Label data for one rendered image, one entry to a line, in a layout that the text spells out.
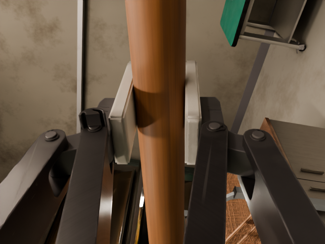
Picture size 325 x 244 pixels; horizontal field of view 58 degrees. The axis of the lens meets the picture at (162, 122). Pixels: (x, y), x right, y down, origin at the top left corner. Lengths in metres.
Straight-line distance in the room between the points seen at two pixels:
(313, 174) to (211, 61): 2.54
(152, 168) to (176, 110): 0.05
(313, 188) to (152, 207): 1.62
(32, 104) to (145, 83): 4.72
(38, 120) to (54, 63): 1.05
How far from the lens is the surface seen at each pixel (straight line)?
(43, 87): 4.64
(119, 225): 1.95
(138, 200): 1.91
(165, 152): 0.18
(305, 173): 1.90
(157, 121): 0.17
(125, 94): 0.16
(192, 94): 0.15
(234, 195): 1.49
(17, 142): 5.40
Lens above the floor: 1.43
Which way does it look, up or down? 3 degrees down
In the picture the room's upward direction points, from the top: 81 degrees counter-clockwise
